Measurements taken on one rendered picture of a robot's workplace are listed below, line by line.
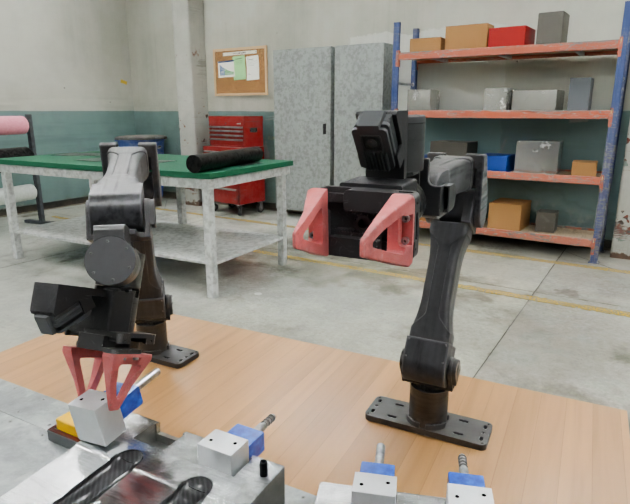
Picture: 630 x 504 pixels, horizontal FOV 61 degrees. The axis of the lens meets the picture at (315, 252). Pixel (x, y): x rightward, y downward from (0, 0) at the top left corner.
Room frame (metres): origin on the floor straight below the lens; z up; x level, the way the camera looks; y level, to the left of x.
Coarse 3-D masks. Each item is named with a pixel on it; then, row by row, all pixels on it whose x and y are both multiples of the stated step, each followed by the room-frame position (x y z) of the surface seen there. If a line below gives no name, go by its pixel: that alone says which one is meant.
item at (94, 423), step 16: (144, 384) 0.68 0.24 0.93; (80, 400) 0.61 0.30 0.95; (96, 400) 0.61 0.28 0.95; (128, 400) 0.63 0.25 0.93; (80, 416) 0.60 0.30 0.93; (96, 416) 0.59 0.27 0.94; (112, 416) 0.61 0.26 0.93; (80, 432) 0.61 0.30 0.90; (96, 432) 0.59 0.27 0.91; (112, 432) 0.60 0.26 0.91
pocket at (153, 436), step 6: (150, 426) 0.64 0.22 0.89; (156, 426) 0.65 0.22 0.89; (144, 432) 0.63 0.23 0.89; (150, 432) 0.64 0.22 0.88; (156, 432) 0.65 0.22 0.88; (162, 432) 0.65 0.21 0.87; (138, 438) 0.62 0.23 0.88; (144, 438) 0.63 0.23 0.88; (150, 438) 0.64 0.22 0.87; (156, 438) 0.65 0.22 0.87; (162, 438) 0.64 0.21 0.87; (168, 438) 0.64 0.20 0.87; (174, 438) 0.64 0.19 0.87; (150, 444) 0.64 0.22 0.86; (156, 444) 0.64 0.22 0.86; (162, 444) 0.64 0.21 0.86; (168, 444) 0.64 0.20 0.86
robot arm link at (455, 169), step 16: (432, 160) 0.86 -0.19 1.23; (448, 160) 0.79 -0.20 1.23; (464, 160) 0.82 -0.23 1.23; (480, 160) 0.84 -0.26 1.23; (432, 176) 0.65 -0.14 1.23; (448, 176) 0.69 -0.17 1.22; (464, 176) 0.81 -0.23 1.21; (480, 176) 0.84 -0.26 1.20; (480, 192) 0.84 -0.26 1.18; (480, 208) 0.84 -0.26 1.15; (480, 224) 0.85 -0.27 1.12
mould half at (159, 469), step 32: (128, 416) 0.66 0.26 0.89; (96, 448) 0.59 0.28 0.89; (128, 448) 0.59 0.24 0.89; (192, 448) 0.59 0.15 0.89; (32, 480) 0.54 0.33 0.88; (64, 480) 0.54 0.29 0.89; (128, 480) 0.54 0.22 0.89; (160, 480) 0.53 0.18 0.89; (224, 480) 0.53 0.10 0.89; (256, 480) 0.53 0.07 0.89
